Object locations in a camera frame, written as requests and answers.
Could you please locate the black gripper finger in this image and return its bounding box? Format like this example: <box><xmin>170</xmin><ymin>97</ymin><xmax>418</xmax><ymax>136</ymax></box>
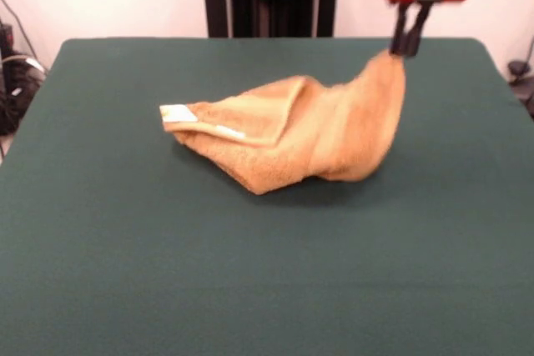
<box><xmin>390</xmin><ymin>2</ymin><xmax>412</xmax><ymax>56</ymax></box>
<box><xmin>406</xmin><ymin>1</ymin><xmax>431</xmax><ymax>57</ymax></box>

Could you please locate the orange terry towel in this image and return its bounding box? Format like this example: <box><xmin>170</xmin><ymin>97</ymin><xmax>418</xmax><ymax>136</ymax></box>
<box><xmin>159</xmin><ymin>52</ymin><xmax>406</xmax><ymax>197</ymax></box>

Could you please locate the dark green tablecloth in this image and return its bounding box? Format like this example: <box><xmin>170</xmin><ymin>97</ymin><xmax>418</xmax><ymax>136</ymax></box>
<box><xmin>0</xmin><ymin>37</ymin><xmax>534</xmax><ymax>356</ymax></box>

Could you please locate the thin grey cable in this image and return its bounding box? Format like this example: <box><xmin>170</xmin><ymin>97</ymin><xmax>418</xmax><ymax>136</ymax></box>
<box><xmin>0</xmin><ymin>0</ymin><xmax>41</xmax><ymax>65</ymax></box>

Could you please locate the black cable bundle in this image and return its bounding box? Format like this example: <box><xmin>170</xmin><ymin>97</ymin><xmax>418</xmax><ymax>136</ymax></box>
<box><xmin>0</xmin><ymin>53</ymin><xmax>47</xmax><ymax>137</ymax></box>

